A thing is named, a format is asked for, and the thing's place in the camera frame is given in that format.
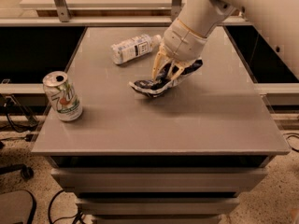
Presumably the black floor cable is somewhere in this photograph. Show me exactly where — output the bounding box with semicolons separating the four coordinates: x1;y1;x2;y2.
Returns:
47;189;86;224

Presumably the grey drawer cabinet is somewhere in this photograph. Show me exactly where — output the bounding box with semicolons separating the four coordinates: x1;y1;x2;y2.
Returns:
34;28;289;224

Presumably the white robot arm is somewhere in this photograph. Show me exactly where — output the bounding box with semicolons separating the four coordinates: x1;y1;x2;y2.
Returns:
152;0;299;80

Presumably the black cable right floor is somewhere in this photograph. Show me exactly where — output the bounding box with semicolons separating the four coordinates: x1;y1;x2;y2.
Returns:
282;132;299;153

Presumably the clear plastic water bottle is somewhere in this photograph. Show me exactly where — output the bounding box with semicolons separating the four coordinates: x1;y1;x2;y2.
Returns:
110;34;162;65

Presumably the metal bracket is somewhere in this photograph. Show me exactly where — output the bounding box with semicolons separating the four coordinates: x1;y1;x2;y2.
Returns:
171;0;182;21
54;0;71;22

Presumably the black chair caster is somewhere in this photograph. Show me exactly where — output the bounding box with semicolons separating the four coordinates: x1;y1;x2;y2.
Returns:
0;164;34;180

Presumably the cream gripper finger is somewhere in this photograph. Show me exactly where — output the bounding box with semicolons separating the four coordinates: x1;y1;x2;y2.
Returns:
151;44;170;80
166;60;193;80

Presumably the upper grey drawer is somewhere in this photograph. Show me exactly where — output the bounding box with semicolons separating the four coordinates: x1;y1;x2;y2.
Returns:
51;168;267;194

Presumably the middle metal bracket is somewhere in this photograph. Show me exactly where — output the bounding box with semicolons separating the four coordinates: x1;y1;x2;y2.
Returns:
171;0;182;21

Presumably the grey chair seat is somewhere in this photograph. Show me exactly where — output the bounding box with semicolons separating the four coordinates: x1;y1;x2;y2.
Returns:
0;190;36;224

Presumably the black cable bundle left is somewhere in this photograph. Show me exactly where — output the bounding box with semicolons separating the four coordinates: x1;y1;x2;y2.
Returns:
0;94;40;143

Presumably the left metal bracket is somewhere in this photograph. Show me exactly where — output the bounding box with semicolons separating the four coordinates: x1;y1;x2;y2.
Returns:
54;0;71;22

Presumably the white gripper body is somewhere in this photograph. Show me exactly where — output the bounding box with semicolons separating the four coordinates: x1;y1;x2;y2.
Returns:
162;19;207;62

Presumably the blue chip bag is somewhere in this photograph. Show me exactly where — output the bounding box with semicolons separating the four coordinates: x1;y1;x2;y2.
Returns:
129;59;203;98

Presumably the lower grey drawer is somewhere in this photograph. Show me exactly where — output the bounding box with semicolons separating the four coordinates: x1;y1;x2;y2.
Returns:
76;198;239;216

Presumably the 7up soda can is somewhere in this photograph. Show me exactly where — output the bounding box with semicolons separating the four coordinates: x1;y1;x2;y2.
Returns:
43;71;82;121

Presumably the grey drawer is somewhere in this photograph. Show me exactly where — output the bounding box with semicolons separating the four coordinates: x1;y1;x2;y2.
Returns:
76;198;239;216
51;168;267;194

